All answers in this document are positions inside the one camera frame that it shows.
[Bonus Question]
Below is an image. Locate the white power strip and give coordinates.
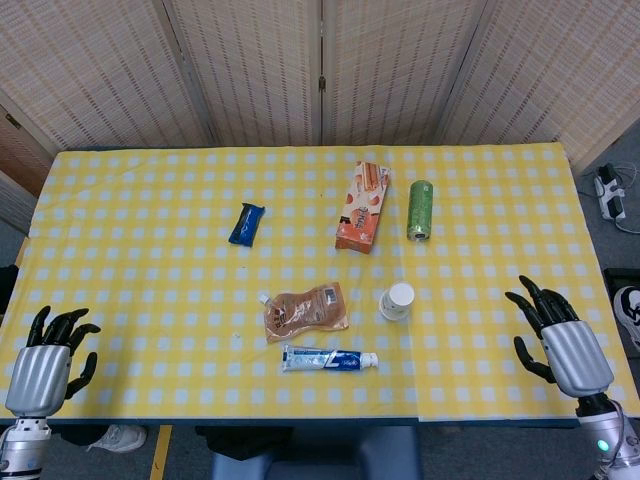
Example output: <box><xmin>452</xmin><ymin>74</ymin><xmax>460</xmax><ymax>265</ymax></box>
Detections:
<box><xmin>593</xmin><ymin>166</ymin><xmax>629</xmax><ymax>222</ymax></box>

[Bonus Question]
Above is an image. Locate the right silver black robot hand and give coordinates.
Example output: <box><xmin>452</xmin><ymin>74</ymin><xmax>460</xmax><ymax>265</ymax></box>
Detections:
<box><xmin>504</xmin><ymin>275</ymin><xmax>616</xmax><ymax>399</ymax></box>

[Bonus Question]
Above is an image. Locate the woven folding screen panel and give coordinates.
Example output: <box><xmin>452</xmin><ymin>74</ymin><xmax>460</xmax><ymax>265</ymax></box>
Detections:
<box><xmin>0</xmin><ymin>0</ymin><xmax>217</xmax><ymax>151</ymax></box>
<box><xmin>439</xmin><ymin>0</ymin><xmax>640</xmax><ymax>174</ymax></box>
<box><xmin>322</xmin><ymin>0</ymin><xmax>489</xmax><ymax>146</ymax></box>
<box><xmin>162</xmin><ymin>0</ymin><xmax>324</xmax><ymax>147</ymax></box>

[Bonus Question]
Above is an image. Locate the brown spouted sauce pouch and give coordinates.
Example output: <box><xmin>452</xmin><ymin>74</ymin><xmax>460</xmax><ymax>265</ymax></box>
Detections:
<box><xmin>257</xmin><ymin>281</ymin><xmax>350</xmax><ymax>344</ymax></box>

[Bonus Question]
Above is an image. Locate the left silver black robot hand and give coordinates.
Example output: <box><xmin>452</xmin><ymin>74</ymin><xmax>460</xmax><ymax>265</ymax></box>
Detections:
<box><xmin>4</xmin><ymin>305</ymin><xmax>102</xmax><ymax>417</ymax></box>

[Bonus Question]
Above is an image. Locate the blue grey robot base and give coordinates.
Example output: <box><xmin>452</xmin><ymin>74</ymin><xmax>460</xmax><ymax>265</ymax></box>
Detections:
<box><xmin>209</xmin><ymin>424</ymin><xmax>424</xmax><ymax>480</ymax></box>

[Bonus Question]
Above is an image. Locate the yellow floor tape strip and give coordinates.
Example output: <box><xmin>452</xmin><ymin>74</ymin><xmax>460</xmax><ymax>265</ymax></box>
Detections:
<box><xmin>149</xmin><ymin>424</ymin><xmax>174</xmax><ymax>480</ymax></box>

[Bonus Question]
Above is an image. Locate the blue white toothpaste tube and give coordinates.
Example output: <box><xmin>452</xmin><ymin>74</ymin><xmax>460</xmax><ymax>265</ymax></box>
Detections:
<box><xmin>281</xmin><ymin>344</ymin><xmax>380</xmax><ymax>374</ymax></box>

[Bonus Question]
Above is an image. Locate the blue snack packet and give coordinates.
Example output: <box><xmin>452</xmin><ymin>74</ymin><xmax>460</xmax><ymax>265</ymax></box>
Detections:
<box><xmin>228</xmin><ymin>202</ymin><xmax>266</xmax><ymax>247</ymax></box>

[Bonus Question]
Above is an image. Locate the white black sneaker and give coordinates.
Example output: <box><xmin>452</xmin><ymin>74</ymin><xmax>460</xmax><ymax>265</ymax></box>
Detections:
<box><xmin>613</xmin><ymin>285</ymin><xmax>640</xmax><ymax>353</ymax></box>

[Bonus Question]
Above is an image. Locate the white power cable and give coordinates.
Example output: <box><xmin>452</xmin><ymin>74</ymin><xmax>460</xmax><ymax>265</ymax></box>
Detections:
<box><xmin>613</xmin><ymin>162</ymin><xmax>640</xmax><ymax>235</ymax></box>

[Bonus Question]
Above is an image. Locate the yellow white checkered tablecloth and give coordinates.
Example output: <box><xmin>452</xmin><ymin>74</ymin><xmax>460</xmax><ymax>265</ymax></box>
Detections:
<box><xmin>0</xmin><ymin>146</ymin><xmax>420</xmax><ymax>420</ymax></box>
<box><xmin>372</xmin><ymin>143</ymin><xmax>640</xmax><ymax>424</ymax></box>

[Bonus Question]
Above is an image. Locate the orange biscuit box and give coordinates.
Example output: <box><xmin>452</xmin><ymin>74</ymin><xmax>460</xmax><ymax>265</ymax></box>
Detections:
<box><xmin>334</xmin><ymin>160</ymin><xmax>393</xmax><ymax>256</ymax></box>

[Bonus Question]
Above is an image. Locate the white floral paper cup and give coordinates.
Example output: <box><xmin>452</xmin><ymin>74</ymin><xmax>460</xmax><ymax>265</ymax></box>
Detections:
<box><xmin>381</xmin><ymin>282</ymin><xmax>416</xmax><ymax>317</ymax></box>
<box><xmin>378</xmin><ymin>298</ymin><xmax>409</xmax><ymax>323</ymax></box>

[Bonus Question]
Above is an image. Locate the brown folding screen panel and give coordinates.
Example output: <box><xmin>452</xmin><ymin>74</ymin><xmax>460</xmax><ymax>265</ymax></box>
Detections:
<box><xmin>0</xmin><ymin>103</ymin><xmax>59</xmax><ymax>199</ymax></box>

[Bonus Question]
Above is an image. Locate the green drink can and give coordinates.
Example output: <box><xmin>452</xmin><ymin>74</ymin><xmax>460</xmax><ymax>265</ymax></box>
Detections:
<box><xmin>405</xmin><ymin>180</ymin><xmax>435</xmax><ymax>242</ymax></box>

